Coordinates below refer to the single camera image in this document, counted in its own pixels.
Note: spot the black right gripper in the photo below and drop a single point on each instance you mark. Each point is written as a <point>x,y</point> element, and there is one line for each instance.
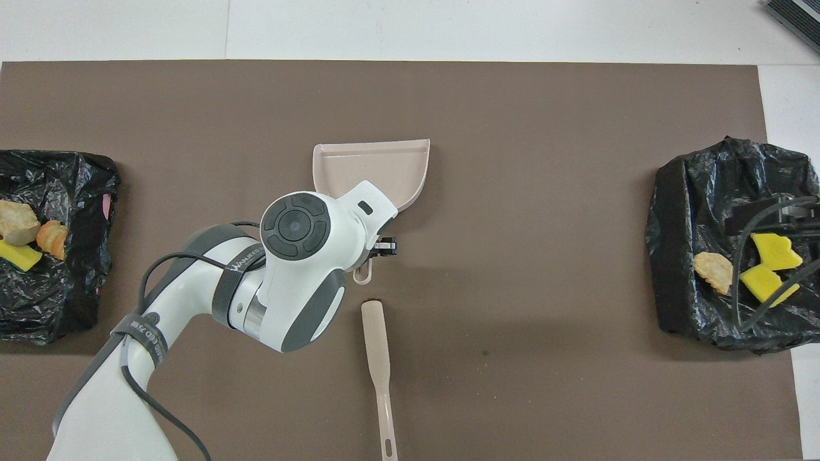
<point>769,214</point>

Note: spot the rounded black bag-lined trash bin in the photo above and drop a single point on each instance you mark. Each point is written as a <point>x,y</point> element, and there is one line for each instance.
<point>692,192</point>

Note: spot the dark ribbed panel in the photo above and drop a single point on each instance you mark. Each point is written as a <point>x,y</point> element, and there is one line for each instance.
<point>797,16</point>

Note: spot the small yellow sponge piece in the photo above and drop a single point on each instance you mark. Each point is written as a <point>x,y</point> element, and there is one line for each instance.
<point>19,256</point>

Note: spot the golden brown bread roll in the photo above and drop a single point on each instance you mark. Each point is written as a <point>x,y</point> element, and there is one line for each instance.
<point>52,239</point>

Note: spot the beige brush with black bristles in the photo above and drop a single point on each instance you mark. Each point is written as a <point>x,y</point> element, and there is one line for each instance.
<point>375,346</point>

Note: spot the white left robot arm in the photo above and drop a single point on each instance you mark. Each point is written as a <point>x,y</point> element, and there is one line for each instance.
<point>301,269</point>

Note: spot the beige plastic dustpan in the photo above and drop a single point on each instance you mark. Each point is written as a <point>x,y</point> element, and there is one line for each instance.
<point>384,166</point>

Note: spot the yellow sponge with green side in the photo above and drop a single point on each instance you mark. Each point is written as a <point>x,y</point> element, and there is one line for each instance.
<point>776,251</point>

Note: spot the boxy black bag-lined trash bin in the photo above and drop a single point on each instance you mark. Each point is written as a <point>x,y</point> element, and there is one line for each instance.
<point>64,301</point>

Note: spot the brown table mat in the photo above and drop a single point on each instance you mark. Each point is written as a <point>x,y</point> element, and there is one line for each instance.
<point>512,128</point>

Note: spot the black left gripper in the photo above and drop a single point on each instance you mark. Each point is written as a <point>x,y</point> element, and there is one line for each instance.
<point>384,246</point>

